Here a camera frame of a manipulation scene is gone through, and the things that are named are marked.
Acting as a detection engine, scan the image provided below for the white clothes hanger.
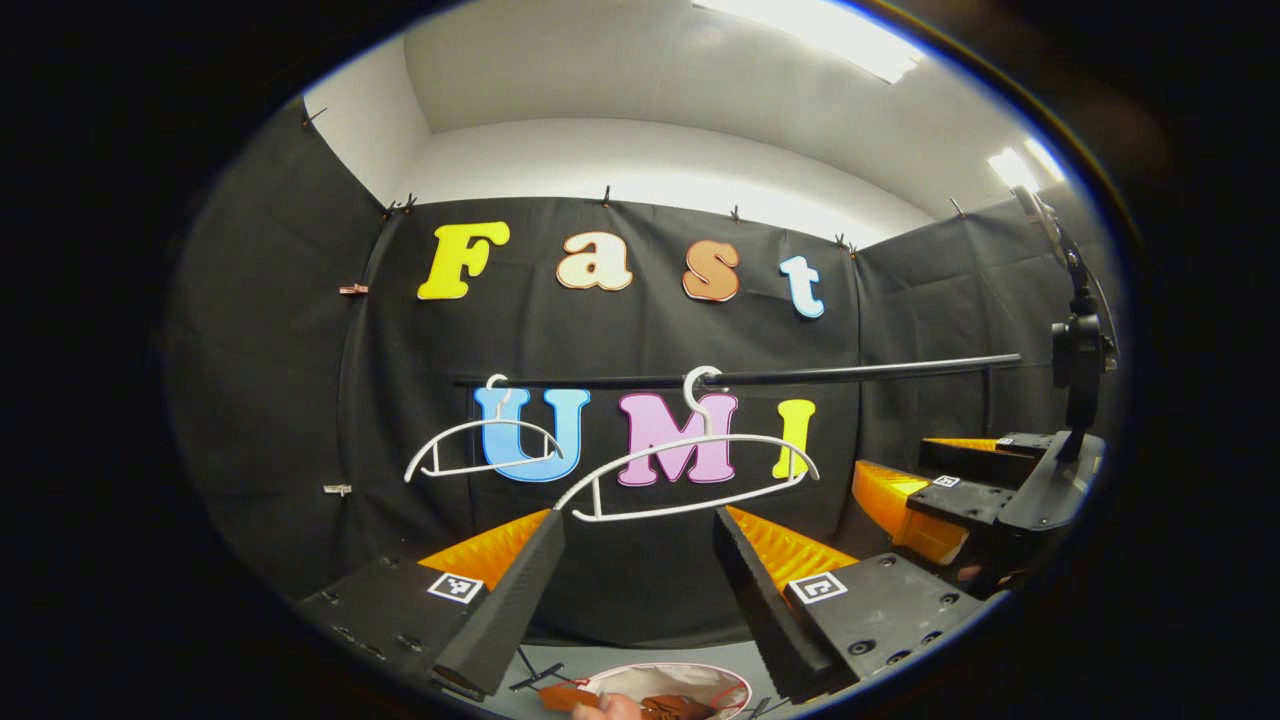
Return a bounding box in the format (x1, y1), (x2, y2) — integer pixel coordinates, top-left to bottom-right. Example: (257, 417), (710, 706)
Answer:
(553, 365), (821, 524)
(403, 374), (566, 485)

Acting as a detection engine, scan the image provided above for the small ceiling light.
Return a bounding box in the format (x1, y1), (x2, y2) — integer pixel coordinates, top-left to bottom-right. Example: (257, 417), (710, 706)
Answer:
(987, 137), (1067, 193)

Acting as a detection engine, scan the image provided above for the black clothes rail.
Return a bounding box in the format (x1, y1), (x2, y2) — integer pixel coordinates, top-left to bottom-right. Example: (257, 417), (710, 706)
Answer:
(453, 352), (1025, 693)

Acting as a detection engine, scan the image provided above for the white laundry hamper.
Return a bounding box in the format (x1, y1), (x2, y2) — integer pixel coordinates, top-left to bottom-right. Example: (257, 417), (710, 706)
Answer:
(585, 662), (753, 720)

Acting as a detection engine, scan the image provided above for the long ceiling light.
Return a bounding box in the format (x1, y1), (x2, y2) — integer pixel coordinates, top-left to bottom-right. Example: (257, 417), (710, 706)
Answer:
(692, 0), (926, 85)

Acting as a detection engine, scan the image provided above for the black backdrop cloth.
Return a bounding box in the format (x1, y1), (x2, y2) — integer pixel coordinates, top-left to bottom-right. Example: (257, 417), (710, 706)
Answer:
(165, 95), (1111, 651)

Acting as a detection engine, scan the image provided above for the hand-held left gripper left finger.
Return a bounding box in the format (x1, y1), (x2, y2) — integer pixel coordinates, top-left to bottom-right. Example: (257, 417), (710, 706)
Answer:
(295, 508), (566, 701)

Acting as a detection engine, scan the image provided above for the orange corduroy jacket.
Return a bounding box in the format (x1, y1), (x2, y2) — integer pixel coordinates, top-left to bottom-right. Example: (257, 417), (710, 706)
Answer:
(537, 682), (723, 720)

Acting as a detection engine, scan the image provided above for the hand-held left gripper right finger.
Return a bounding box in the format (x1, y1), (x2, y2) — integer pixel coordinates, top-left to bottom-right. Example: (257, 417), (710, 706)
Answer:
(712, 505), (991, 706)

